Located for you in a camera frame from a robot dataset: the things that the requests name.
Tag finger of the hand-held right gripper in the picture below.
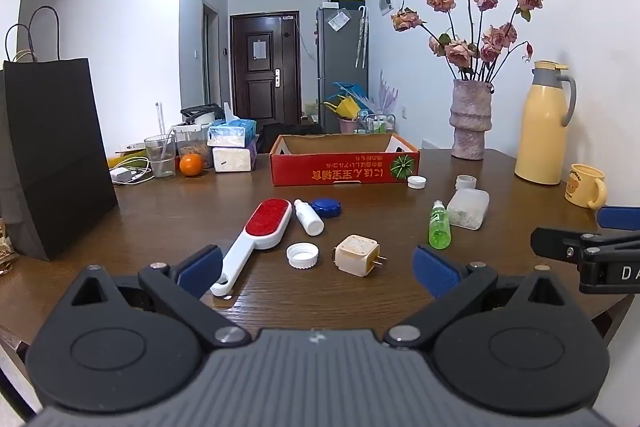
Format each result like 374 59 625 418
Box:
531 227 640 264
596 205 640 231

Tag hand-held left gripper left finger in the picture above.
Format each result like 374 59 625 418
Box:
64 245 252 350

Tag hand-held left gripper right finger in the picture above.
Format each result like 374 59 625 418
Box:
384 245 573 350

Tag translucent plastic bottle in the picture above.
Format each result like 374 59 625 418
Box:
446 188 491 231

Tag red and white lint brush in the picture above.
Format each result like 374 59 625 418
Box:
210 198 293 297

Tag white charger cube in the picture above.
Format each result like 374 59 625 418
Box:
332 234 387 278

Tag large white ribbed cap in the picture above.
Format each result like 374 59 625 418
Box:
286 242 320 269

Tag small white bottle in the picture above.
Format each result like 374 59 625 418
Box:
293 199 325 237

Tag red cardboard box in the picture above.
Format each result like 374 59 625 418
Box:
270 133 421 186

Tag green spray bottle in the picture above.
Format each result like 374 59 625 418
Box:
428 200 452 250

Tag yellow mug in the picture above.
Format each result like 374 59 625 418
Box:
564 164 608 210

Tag orange fruit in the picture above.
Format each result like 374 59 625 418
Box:
179 153 204 178

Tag yellow thermos jug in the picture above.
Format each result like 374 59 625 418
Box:
515 61 577 185

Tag purple tissue pack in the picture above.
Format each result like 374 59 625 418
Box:
212 142 259 172

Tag glass cup with straw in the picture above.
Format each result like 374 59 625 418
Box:
144 134 177 179

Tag clear food container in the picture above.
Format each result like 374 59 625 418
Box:
174 123 211 158

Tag blue bottle cap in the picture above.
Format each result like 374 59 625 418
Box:
310 198 344 219

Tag yellow packet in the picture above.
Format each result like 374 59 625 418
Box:
107 143 151 168

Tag blue tissue pack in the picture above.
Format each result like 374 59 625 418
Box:
206 103 258 148

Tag textured pink vase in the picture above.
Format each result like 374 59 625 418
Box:
448 79 495 161

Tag black device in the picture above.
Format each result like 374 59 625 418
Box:
181 104 222 124

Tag metal storage rack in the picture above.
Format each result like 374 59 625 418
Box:
367 112 397 134

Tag black folding chair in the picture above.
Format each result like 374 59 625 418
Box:
257 123 324 152

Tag yellow watering can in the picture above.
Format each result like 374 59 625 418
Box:
324 96 361 118

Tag black paper bag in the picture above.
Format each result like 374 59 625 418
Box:
0 6 119 262

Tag dark brown door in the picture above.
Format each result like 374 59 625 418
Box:
230 12 301 120

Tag dried pink roses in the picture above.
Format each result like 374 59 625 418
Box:
391 0 545 82

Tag grey refrigerator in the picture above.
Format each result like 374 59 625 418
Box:
316 4 370 134

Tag white folded umbrella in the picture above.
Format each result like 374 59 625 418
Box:
355 6 369 68

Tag white power adapter with cables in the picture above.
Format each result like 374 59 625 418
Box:
109 159 154 184

